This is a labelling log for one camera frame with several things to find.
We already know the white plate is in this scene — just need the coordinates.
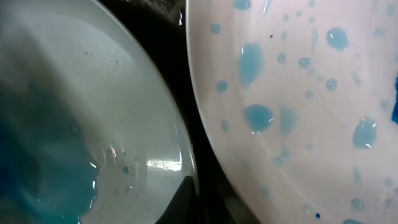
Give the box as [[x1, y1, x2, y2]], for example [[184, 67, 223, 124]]
[[1, 1, 196, 224], [186, 0, 397, 223]]

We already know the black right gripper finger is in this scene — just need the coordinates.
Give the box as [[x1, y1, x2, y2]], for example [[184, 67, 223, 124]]
[[155, 176, 198, 224]]

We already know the dark grey serving tray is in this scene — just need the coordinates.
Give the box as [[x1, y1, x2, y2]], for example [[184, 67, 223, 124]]
[[101, 0, 258, 223]]

